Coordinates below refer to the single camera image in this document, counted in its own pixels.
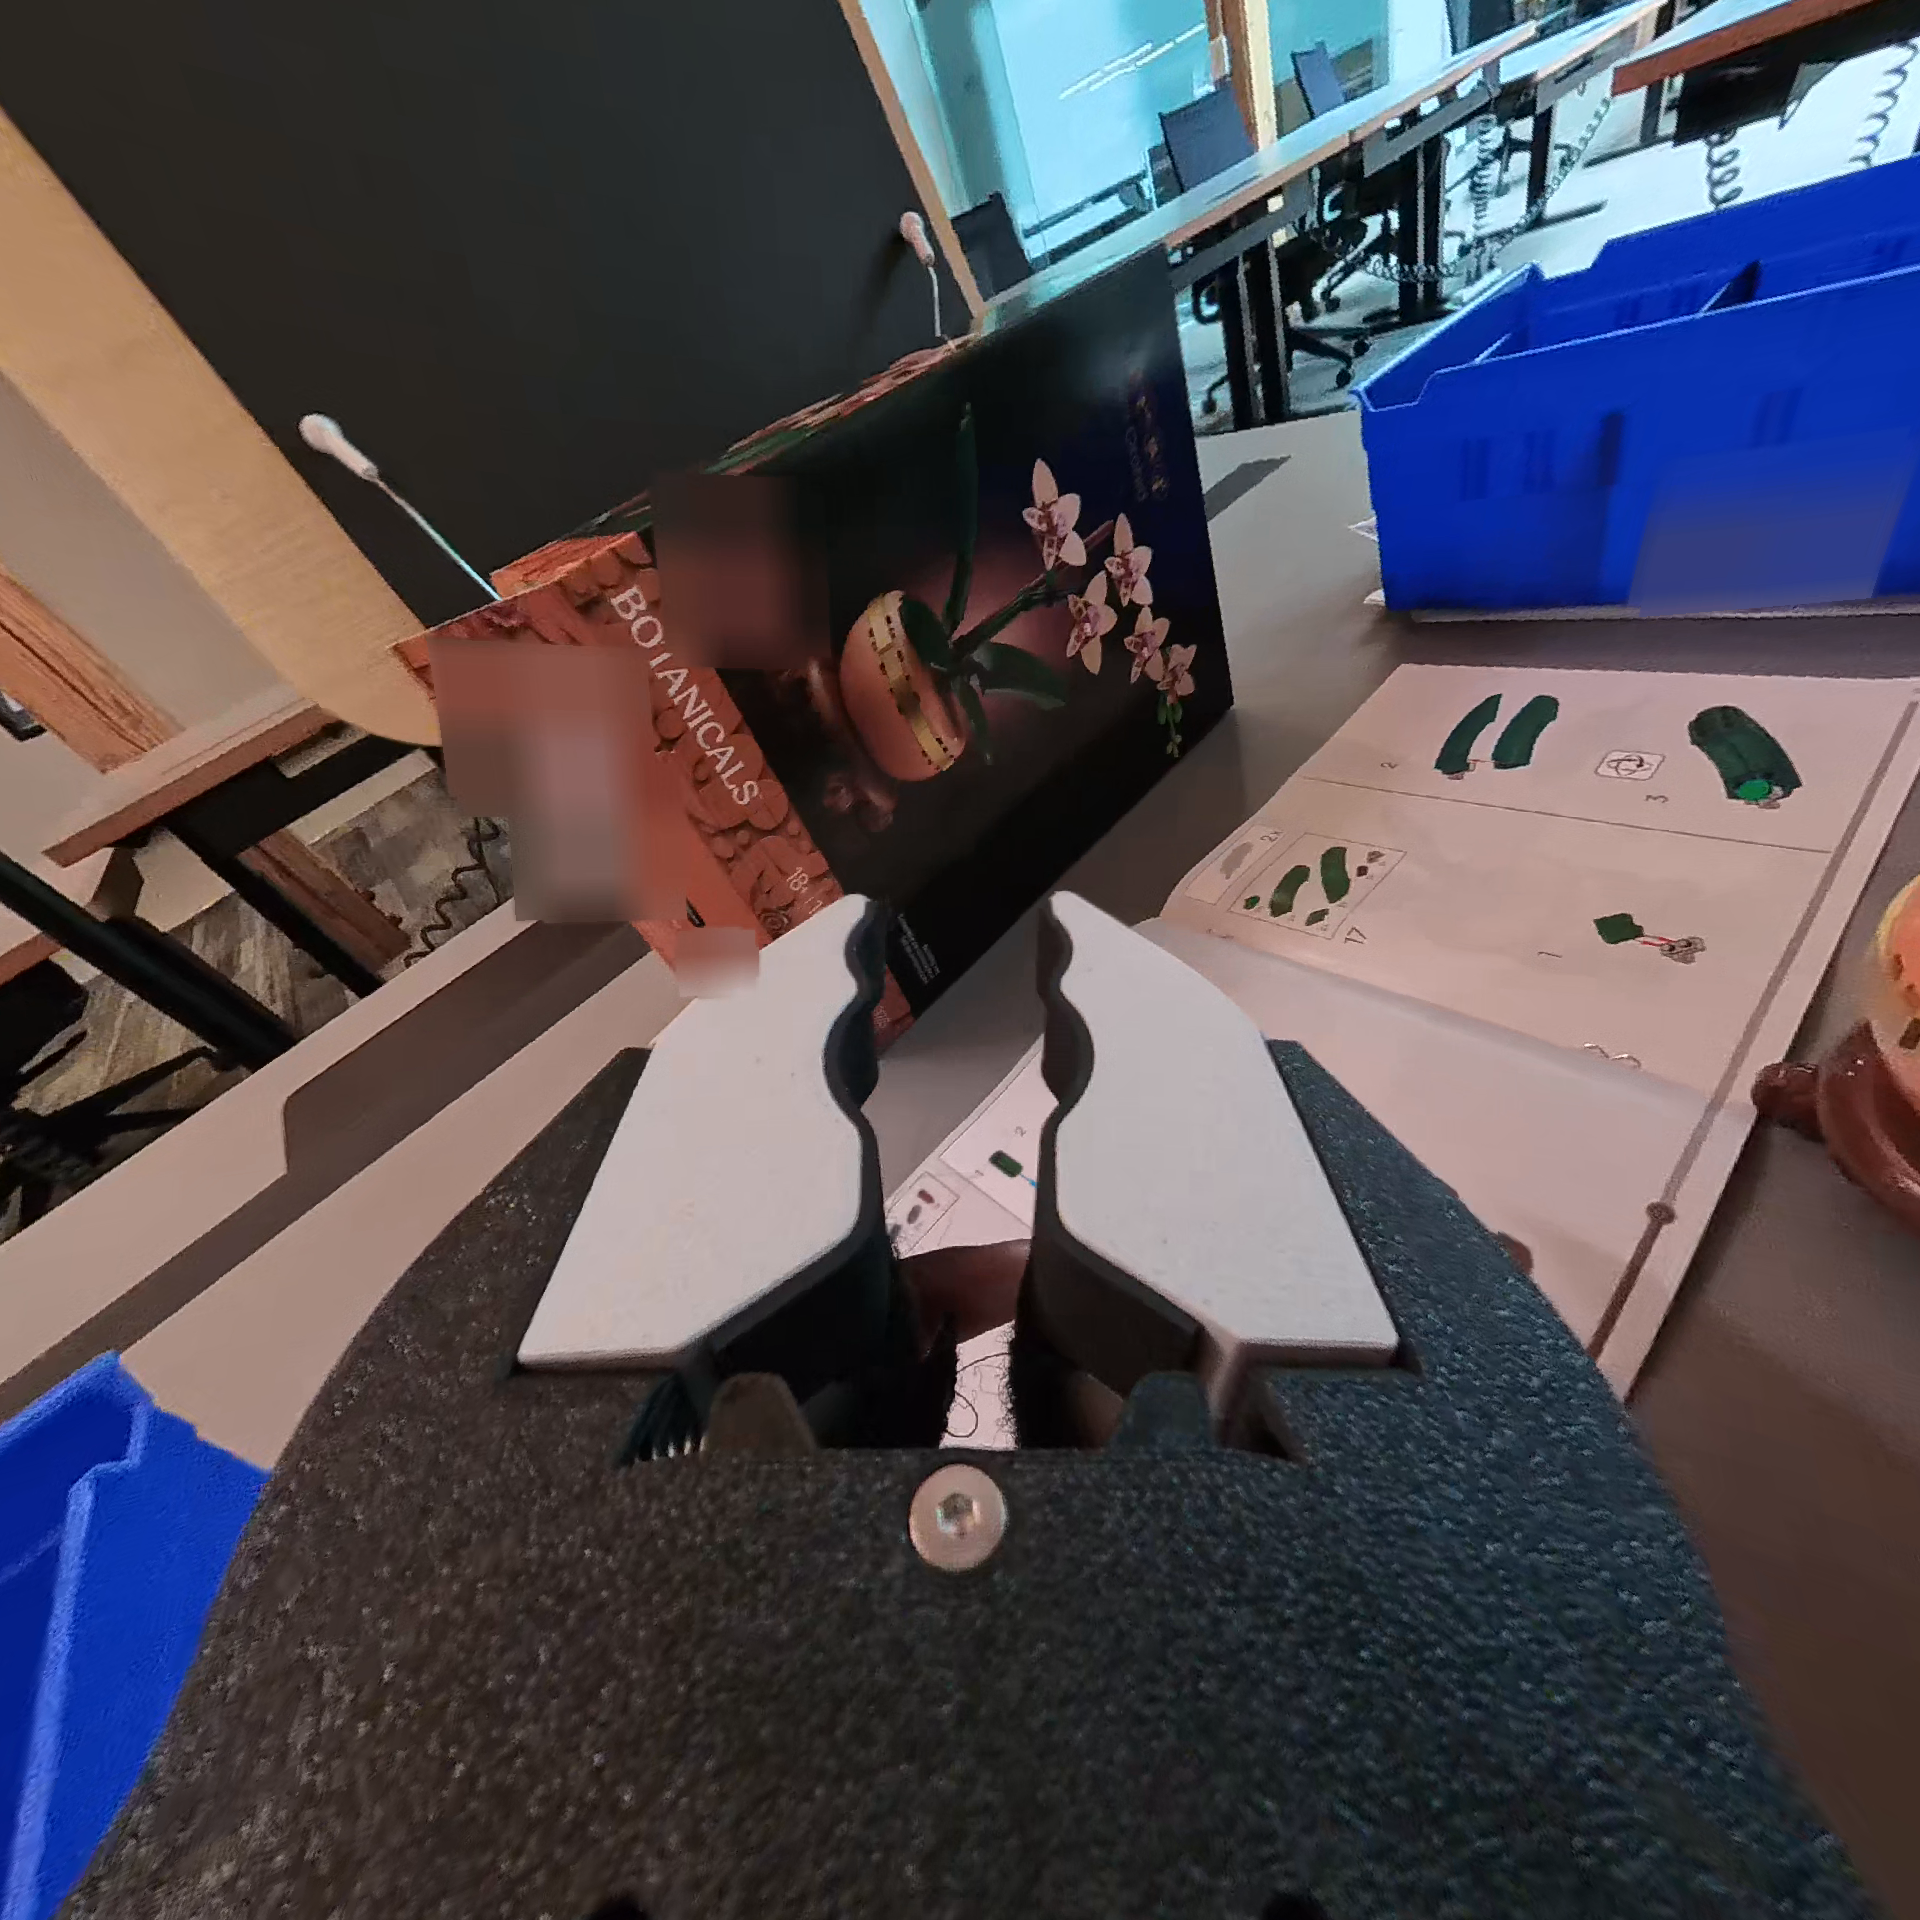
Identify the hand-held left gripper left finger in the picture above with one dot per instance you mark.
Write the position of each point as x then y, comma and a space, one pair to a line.
721, 1170

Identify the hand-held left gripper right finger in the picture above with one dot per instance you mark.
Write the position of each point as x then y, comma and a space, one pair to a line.
1201, 1170

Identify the blue plastic bin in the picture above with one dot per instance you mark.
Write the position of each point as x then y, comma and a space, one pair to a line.
1500, 451
89, 1651

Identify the long grey office desk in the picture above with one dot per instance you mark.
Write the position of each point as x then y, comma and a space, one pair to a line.
1290, 157

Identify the wood-edged grey desk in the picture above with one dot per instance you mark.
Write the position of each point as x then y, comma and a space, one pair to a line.
1756, 36

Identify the dark brown toy piece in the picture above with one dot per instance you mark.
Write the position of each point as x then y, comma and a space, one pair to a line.
968, 1285

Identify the toy instruction booklet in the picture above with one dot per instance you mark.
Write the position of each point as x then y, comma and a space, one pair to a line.
1500, 884

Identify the flower print toy box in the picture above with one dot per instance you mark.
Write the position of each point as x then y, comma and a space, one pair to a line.
961, 810

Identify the wooden side table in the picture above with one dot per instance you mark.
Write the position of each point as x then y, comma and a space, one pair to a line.
211, 779

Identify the white paper sheet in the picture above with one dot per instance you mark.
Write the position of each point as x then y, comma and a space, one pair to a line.
1368, 529

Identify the orange toy flower pot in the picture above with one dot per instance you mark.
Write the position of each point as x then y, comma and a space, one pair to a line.
1867, 1109

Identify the gooseneck microphone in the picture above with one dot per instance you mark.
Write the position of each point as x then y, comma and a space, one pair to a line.
914, 234
339, 447

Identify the curved wooden panel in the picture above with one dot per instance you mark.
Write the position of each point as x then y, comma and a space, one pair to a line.
224, 493

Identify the blue office chair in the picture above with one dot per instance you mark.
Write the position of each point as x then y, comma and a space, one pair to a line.
1204, 135

